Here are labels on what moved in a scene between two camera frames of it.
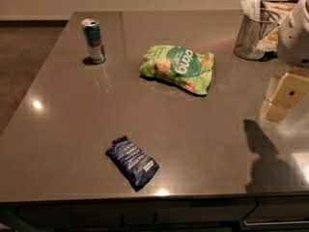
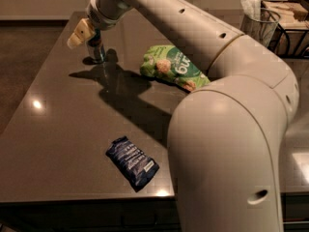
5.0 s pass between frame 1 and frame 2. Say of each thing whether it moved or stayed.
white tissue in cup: stayed
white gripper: moved
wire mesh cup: stayed
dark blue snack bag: stayed
